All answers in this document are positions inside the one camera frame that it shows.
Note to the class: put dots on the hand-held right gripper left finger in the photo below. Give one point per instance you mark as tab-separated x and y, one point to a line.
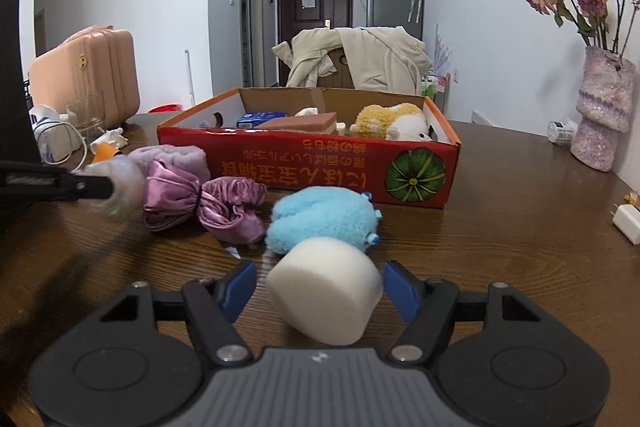
240	289

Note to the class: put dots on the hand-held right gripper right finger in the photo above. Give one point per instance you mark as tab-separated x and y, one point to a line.
401	292

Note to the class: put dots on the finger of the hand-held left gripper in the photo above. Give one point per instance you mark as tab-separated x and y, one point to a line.
90	188

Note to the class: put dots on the iridescent mesh ball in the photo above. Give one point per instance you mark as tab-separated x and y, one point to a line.
125	187

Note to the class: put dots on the white round sponge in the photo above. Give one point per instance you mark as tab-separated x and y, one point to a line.
325	292

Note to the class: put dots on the purple fluffy towel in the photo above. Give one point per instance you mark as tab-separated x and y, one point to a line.
172	159

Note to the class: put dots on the purple satin bonnet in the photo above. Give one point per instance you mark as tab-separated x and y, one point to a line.
210	207

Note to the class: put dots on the lavender fluffy cloth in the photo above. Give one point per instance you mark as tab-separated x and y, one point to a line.
204	124

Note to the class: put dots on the red cardboard box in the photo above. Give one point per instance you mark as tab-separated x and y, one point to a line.
310	162

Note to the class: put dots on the yellow white plush hamster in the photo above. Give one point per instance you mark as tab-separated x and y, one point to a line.
395	119

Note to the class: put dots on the brown rectangular sponge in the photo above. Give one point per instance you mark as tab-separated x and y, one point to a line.
300	122

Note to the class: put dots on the white foam piece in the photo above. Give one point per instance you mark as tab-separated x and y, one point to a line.
232	252

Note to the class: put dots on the small white tubes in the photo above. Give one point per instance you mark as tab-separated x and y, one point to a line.
112	137

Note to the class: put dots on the white plastic bag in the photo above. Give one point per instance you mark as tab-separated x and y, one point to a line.
50	139

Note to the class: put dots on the clear glass jar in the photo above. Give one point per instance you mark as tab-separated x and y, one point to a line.
87	117

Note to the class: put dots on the red basin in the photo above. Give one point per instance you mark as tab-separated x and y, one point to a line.
165	108

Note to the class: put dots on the pink suitcase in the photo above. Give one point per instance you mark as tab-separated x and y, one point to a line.
85	77

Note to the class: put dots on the white broom stick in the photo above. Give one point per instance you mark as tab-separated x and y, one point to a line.
189	77

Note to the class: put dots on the blue packet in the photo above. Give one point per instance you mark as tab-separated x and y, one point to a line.
260	117

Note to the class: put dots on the white cloth piece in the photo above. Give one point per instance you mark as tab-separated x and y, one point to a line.
306	111

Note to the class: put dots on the green bottle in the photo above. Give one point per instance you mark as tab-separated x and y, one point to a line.
429	83

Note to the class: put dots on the small white bottle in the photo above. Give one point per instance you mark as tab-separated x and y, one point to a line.
562	132

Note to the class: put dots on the beige coat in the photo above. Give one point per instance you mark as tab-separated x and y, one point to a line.
370	57

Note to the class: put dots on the white charger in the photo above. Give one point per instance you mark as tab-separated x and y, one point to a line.
627	221

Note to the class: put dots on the purple decorative plant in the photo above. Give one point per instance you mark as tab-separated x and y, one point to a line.
440	52

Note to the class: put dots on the small dried flower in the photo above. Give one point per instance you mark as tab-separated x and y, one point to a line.
632	198

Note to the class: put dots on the pink textured vase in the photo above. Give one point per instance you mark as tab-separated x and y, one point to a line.
602	107

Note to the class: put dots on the dark brown door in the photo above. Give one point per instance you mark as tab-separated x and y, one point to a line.
315	17

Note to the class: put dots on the white wall outlet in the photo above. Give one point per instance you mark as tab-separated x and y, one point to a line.
456	75

